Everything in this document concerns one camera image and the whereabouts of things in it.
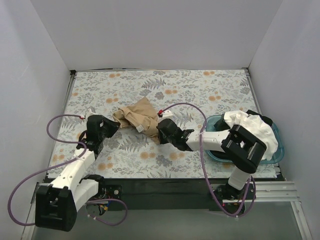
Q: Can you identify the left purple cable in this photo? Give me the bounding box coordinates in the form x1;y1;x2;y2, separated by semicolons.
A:
7;114;128;227

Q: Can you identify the teal plastic basket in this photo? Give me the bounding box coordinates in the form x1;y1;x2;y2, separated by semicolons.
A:
204;115;285;164

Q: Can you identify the beige t shirt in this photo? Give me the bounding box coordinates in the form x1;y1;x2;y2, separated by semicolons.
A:
112;97;160;145

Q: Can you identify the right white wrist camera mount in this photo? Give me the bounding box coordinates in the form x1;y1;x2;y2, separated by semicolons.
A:
158;109;173;119

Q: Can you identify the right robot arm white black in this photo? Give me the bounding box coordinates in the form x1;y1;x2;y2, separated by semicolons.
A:
157;118;267;200

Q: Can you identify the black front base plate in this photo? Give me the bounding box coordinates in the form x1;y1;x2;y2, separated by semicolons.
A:
99;178;254;213

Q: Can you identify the black t shirt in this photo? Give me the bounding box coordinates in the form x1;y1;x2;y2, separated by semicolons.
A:
212;109;274;161

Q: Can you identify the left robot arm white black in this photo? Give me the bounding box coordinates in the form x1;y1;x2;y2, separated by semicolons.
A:
35;114;120;232

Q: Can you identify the floral patterned table mat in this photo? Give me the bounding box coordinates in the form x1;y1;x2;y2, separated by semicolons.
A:
47;70;258;179

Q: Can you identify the purple cable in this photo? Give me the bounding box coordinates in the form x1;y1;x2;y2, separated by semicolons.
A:
7;114;128;227
159;102;257;217

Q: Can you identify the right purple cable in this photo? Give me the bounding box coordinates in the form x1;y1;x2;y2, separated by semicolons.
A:
159;102;257;217

